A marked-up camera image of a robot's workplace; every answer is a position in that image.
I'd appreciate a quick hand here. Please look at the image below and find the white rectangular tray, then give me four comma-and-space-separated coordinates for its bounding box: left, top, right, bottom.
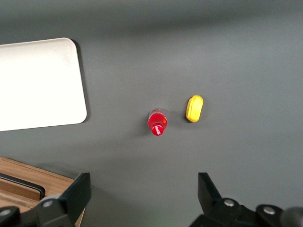
0, 37, 88, 132

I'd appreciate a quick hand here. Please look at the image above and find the yellow oval block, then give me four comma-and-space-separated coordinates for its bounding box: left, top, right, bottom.
185, 95, 204, 123

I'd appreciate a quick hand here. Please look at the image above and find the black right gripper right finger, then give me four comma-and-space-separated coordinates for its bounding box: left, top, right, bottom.
189, 172, 303, 227

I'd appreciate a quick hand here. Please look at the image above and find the red coke bottle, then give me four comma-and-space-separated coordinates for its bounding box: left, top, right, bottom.
148, 108, 169, 137

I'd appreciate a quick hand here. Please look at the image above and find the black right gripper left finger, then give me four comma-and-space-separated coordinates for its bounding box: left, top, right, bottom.
0, 172, 92, 227

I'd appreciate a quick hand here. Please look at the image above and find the wooden box with black handle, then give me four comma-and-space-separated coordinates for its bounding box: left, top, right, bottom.
0, 156, 86, 227

